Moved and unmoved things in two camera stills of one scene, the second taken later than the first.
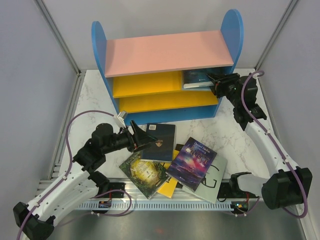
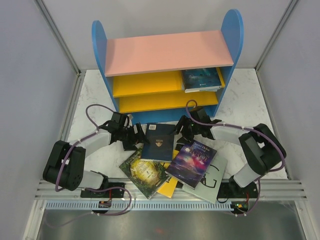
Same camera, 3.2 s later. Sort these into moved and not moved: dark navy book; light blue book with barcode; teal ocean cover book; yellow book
Moved: light blue book with barcode
Not moved: dark navy book; teal ocean cover book; yellow book
